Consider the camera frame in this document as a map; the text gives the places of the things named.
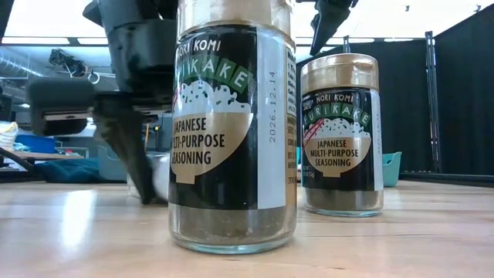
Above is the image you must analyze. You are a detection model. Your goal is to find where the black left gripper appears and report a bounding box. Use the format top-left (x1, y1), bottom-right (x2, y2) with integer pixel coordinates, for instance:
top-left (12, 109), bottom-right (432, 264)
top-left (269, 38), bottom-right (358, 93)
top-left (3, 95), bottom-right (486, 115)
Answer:
top-left (29, 0), bottom-right (179, 205)

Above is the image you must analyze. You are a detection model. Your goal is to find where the spice jar white lid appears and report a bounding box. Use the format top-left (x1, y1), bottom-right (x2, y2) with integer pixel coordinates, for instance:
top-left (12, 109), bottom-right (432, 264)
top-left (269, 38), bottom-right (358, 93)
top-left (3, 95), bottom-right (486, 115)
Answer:
top-left (126, 152), bottom-right (171, 205)

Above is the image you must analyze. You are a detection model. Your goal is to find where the blue-grey plastic bin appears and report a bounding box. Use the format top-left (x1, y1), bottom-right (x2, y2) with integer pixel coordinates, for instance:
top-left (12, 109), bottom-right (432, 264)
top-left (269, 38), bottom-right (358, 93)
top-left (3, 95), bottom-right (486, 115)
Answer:
top-left (96, 145), bottom-right (130, 183)

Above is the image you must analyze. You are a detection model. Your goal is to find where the navy blue cloth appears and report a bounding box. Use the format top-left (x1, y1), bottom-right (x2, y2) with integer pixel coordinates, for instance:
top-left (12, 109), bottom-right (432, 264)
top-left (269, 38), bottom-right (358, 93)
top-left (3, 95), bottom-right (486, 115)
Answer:
top-left (34, 158), bottom-right (102, 184)

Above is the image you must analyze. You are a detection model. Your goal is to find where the wooden workbench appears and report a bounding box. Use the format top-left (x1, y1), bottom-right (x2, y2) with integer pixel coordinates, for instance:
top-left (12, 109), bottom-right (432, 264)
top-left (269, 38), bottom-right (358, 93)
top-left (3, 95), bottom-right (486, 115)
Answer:
top-left (0, 148), bottom-right (88, 173)

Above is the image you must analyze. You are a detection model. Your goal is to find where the black ceiling-hung device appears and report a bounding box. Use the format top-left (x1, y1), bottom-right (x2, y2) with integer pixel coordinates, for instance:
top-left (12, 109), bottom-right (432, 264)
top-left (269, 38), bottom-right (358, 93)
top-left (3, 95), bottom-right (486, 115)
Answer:
top-left (49, 49), bottom-right (88, 78)

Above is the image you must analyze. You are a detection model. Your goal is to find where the blue storage box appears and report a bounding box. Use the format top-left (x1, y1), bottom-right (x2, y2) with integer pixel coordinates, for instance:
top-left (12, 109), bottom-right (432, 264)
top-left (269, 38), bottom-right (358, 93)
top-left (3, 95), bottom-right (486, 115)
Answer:
top-left (15, 133), bottom-right (57, 154)

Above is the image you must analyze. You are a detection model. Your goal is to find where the white yellow bag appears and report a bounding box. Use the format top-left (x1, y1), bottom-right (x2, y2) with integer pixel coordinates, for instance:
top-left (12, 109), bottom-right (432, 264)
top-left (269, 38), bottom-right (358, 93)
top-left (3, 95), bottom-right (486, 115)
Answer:
top-left (0, 121), bottom-right (19, 152)

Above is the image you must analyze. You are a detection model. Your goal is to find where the teal plastic bin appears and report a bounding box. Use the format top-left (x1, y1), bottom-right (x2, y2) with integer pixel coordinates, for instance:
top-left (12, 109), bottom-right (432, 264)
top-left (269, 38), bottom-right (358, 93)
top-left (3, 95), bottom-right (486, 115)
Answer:
top-left (382, 151), bottom-right (404, 188)

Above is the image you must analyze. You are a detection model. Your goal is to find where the silver ventilation duct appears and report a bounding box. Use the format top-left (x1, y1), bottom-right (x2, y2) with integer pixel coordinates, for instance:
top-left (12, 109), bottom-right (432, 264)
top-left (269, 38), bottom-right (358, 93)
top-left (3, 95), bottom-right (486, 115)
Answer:
top-left (0, 48), bottom-right (53, 80)

